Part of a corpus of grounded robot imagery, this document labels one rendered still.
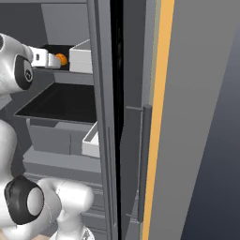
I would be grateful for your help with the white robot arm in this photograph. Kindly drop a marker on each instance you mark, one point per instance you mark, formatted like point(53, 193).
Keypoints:
point(12, 146)

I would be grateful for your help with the white door bin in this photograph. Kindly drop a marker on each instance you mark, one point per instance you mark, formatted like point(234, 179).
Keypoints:
point(80, 57)
point(91, 145)

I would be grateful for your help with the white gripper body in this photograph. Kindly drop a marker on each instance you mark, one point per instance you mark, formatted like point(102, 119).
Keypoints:
point(52, 61)

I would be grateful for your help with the grey fridge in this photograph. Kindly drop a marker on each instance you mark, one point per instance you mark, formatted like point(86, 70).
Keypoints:
point(62, 18)

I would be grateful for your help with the black fridge shelf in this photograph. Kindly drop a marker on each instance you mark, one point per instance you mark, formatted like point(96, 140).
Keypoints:
point(62, 101)

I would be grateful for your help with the grey fridge door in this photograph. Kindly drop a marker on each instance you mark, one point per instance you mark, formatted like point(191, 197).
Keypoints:
point(131, 62)
point(104, 93)

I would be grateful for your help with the orange fruit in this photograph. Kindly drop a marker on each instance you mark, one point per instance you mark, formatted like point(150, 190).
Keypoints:
point(62, 59)

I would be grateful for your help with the grey fridge drawer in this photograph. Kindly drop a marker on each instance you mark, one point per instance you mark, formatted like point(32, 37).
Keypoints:
point(53, 139)

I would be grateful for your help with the grey panel with orange edge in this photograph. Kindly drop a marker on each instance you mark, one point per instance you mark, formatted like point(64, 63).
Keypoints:
point(187, 93)

